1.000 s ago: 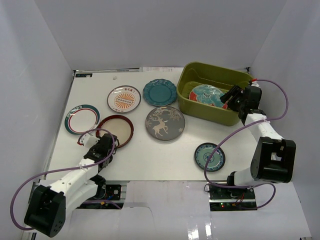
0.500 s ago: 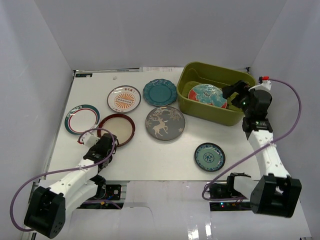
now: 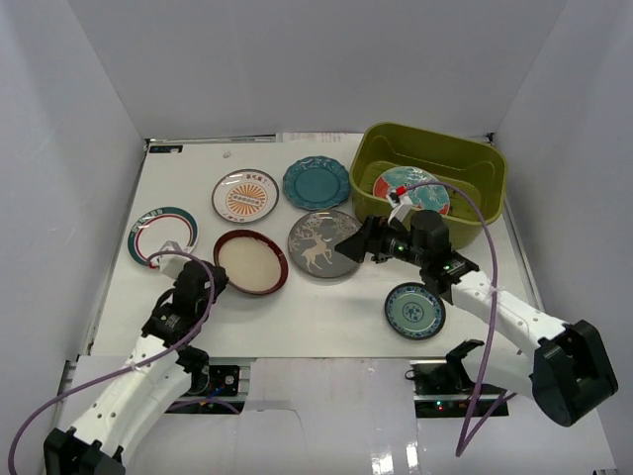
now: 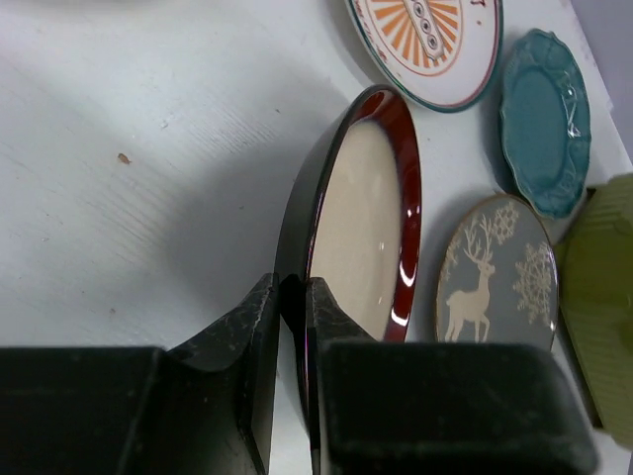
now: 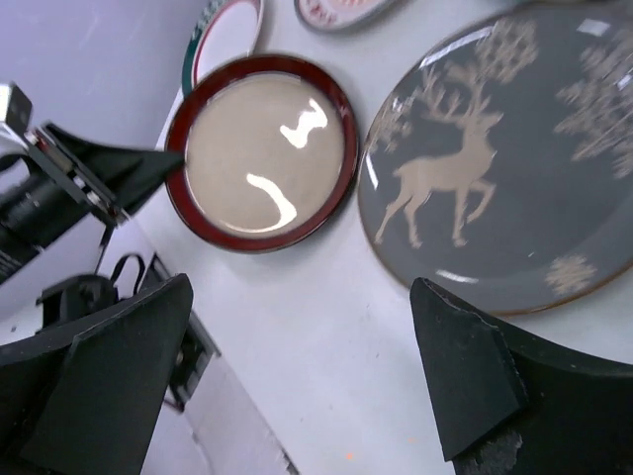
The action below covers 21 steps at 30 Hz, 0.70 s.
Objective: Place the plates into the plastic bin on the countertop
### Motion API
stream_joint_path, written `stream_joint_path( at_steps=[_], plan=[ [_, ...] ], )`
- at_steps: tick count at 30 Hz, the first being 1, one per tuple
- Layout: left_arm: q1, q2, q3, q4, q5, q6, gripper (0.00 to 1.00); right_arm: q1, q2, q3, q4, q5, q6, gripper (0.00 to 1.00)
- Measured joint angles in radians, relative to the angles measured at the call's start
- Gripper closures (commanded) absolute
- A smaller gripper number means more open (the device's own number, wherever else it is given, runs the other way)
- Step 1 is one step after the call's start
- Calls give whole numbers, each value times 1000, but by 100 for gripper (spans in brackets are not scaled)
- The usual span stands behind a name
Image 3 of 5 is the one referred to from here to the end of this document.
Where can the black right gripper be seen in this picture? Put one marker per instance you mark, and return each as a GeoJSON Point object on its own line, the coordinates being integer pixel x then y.
{"type": "Point", "coordinates": [373, 234]}

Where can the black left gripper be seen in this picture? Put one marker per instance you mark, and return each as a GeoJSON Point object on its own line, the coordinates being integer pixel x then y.
{"type": "Point", "coordinates": [218, 276]}

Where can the red rimmed beige plate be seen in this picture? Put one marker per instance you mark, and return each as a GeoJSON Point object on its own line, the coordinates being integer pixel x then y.
{"type": "Point", "coordinates": [254, 263]}

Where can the grey deer plate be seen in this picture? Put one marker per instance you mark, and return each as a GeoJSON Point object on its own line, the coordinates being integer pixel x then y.
{"type": "Point", "coordinates": [312, 239]}

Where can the red teal floral plate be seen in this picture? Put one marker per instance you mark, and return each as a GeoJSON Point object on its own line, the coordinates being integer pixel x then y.
{"type": "Point", "coordinates": [427, 197]}

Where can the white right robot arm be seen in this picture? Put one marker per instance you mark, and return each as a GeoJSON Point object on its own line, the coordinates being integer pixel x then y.
{"type": "Point", "coordinates": [564, 368]}

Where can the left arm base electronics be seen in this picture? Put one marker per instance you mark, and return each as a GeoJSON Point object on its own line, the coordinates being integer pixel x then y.
{"type": "Point", "coordinates": [217, 390]}

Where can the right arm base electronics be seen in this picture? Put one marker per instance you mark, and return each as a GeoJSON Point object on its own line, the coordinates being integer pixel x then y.
{"type": "Point", "coordinates": [436, 393]}

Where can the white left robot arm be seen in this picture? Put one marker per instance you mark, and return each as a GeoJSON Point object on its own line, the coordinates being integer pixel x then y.
{"type": "Point", "coordinates": [162, 367]}

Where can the olive green plastic bin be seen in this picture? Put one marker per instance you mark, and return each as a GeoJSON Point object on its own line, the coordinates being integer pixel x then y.
{"type": "Point", "coordinates": [461, 179]}

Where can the teal scalloped plate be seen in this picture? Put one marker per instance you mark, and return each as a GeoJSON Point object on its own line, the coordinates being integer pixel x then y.
{"type": "Point", "coordinates": [316, 183]}

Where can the white green rimmed plate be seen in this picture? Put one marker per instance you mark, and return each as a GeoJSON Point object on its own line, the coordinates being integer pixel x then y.
{"type": "Point", "coordinates": [150, 232]}

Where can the orange sunburst plate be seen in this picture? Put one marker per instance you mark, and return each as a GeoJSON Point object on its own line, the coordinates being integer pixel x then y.
{"type": "Point", "coordinates": [245, 196]}

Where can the small blue patterned dish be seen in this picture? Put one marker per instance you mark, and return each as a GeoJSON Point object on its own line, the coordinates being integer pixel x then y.
{"type": "Point", "coordinates": [414, 312]}

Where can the white papers at back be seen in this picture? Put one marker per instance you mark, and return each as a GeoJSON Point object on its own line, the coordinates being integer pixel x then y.
{"type": "Point", "coordinates": [313, 137]}

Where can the black label sticker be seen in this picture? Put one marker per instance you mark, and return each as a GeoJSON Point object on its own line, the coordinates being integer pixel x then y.
{"type": "Point", "coordinates": [171, 148]}

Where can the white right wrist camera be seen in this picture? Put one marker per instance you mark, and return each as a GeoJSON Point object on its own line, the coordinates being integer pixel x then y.
{"type": "Point", "coordinates": [401, 204]}

